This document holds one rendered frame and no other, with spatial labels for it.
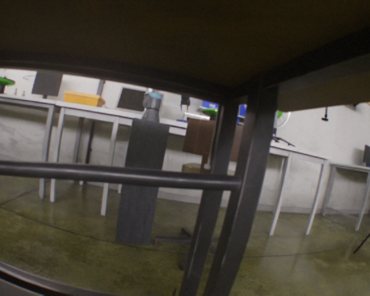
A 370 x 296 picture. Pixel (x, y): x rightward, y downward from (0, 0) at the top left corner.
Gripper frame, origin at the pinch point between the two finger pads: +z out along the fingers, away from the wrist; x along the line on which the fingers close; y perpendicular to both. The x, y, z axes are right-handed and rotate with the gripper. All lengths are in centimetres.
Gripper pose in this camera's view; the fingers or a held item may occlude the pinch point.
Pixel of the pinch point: (184, 112)
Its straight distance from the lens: 174.8
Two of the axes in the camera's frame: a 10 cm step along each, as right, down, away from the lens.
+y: 4.1, -4.1, 8.1
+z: 0.1, 9.0, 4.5
